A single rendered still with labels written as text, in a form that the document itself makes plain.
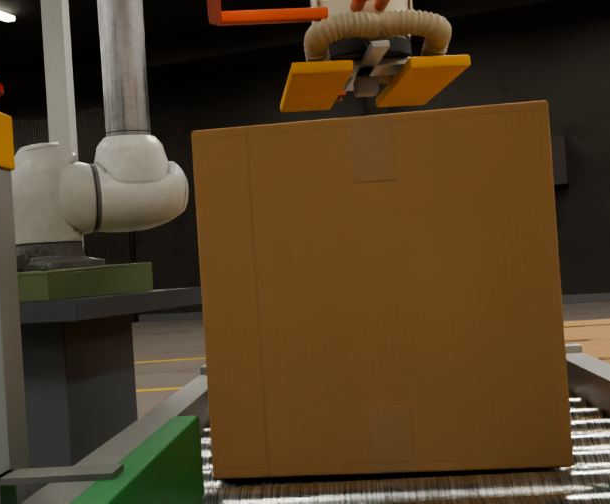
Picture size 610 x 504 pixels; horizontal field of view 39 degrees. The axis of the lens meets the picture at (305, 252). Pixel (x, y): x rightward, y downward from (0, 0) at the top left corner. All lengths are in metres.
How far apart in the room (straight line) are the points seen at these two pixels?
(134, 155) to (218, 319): 1.00
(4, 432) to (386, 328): 0.47
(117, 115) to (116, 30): 0.19
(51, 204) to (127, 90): 0.31
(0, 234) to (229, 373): 0.33
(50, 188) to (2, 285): 0.83
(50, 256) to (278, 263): 0.99
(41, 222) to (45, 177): 0.10
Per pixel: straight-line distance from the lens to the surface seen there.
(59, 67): 5.07
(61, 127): 5.00
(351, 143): 0.98
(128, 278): 1.93
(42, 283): 1.71
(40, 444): 1.89
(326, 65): 1.41
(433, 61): 1.44
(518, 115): 0.99
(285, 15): 1.55
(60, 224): 1.92
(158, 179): 1.97
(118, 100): 2.00
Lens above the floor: 0.79
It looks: 1 degrees up
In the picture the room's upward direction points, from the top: 4 degrees counter-clockwise
